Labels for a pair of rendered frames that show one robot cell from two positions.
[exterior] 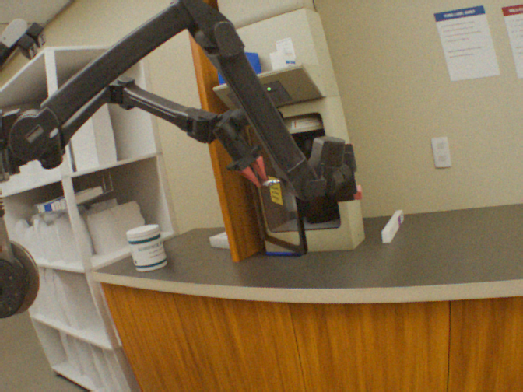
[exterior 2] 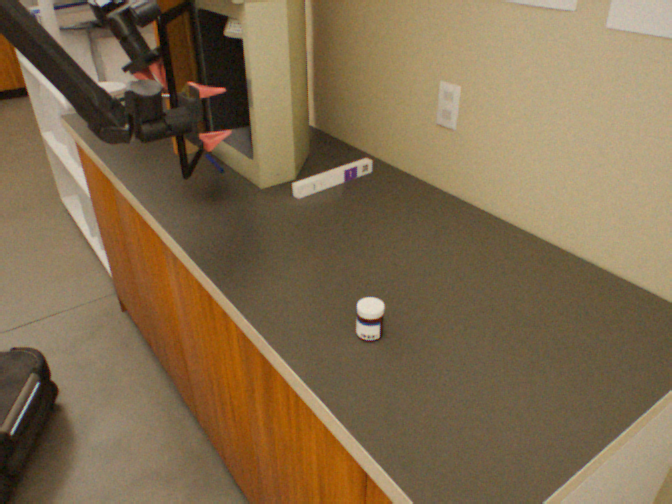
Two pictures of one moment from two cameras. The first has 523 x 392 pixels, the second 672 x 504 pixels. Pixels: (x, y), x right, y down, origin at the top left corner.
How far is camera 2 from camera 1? 0.94 m
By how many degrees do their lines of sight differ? 30
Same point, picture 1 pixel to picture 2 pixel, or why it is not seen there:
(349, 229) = (258, 166)
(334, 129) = (250, 49)
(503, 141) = (537, 128)
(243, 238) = not seen: hidden behind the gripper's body
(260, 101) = (23, 41)
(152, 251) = not seen: hidden behind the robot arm
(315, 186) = (114, 133)
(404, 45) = not seen: outside the picture
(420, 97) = (445, 13)
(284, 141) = (68, 84)
